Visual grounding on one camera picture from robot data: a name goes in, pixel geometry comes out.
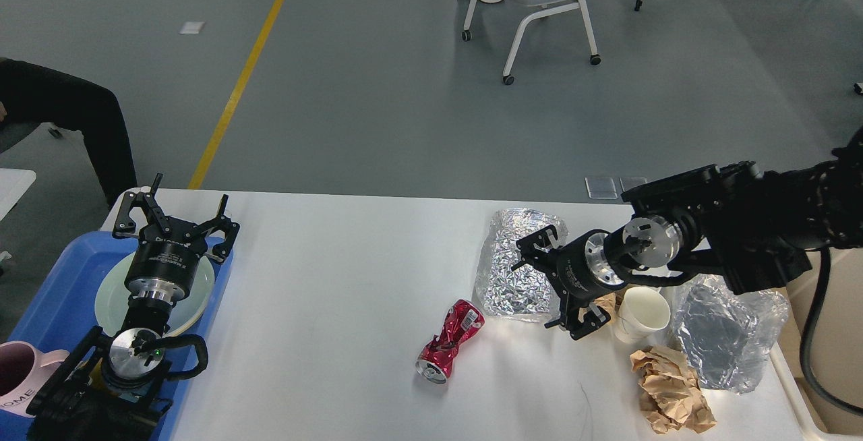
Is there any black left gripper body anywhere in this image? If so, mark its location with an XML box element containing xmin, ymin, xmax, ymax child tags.
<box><xmin>125</xmin><ymin>225</ymin><xmax>208</xmax><ymax>305</ymax></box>

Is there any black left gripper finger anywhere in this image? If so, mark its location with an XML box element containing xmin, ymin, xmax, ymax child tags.
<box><xmin>112</xmin><ymin>173</ymin><xmax>169</xmax><ymax>239</ymax></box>
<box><xmin>182</xmin><ymin>194</ymin><xmax>241</xmax><ymax>264</ymax></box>

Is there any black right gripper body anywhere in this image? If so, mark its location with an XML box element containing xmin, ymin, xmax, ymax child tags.
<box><xmin>553</xmin><ymin>229</ymin><xmax>626</xmax><ymax>307</ymax></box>

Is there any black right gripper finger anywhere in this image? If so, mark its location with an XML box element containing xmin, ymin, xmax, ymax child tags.
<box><xmin>543</xmin><ymin>296</ymin><xmax>613</xmax><ymax>341</ymax></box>
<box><xmin>511</xmin><ymin>224</ymin><xmax>559</xmax><ymax>277</ymax></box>

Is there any aluminium foil tray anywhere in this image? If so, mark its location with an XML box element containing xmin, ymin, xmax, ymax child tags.
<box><xmin>473</xmin><ymin>208</ymin><xmax>569</xmax><ymax>322</ymax></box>

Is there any green plate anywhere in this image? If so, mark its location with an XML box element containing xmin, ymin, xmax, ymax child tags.
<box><xmin>94</xmin><ymin>253</ymin><xmax>216</xmax><ymax>336</ymax></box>

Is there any pink HOME mug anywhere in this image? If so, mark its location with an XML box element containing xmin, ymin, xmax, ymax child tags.
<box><xmin>1</xmin><ymin>341</ymin><xmax>69</xmax><ymax>417</ymax></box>

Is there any dark teal mug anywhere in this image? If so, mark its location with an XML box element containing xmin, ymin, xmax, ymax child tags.
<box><xmin>89</xmin><ymin>359</ymin><xmax>107</xmax><ymax>392</ymax></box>

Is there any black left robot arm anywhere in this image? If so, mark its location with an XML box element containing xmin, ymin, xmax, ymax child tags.
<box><xmin>26</xmin><ymin>175</ymin><xmax>240</xmax><ymax>440</ymax></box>

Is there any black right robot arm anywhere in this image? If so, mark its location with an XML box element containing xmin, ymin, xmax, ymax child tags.
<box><xmin>511</xmin><ymin>131</ymin><xmax>862</xmax><ymax>415</ymax></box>

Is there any crumpled brown paper upper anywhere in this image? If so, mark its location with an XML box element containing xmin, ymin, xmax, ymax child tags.
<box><xmin>593</xmin><ymin>291</ymin><xmax>619</xmax><ymax>324</ymax></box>

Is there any crumpled brown paper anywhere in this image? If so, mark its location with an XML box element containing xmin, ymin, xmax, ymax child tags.
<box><xmin>630</xmin><ymin>345</ymin><xmax>717</xmax><ymax>435</ymax></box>
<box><xmin>593</xmin><ymin>291</ymin><xmax>619</xmax><ymax>324</ymax></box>

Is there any white paper cup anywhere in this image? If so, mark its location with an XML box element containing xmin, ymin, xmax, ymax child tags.
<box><xmin>613</xmin><ymin>285</ymin><xmax>672</xmax><ymax>345</ymax></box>

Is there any crushed red soda can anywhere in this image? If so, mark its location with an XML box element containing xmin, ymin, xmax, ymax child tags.
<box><xmin>415</xmin><ymin>299</ymin><xmax>485</xmax><ymax>385</ymax></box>

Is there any crumpled brown paper lower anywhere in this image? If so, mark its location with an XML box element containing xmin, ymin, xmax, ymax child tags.
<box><xmin>630</xmin><ymin>345</ymin><xmax>717</xmax><ymax>435</ymax></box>

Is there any clear plastic wrap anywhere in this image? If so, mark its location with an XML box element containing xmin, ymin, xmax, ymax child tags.
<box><xmin>665</xmin><ymin>274</ymin><xmax>790</xmax><ymax>394</ymax></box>

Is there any dark seated figure left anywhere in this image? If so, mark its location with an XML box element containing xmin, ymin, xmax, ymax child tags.
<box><xmin>1</xmin><ymin>57</ymin><xmax>138</xmax><ymax>205</ymax></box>

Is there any beige plastic bin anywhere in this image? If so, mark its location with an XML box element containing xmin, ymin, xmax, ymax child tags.
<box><xmin>771</xmin><ymin>249</ymin><xmax>862</xmax><ymax>440</ymax></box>

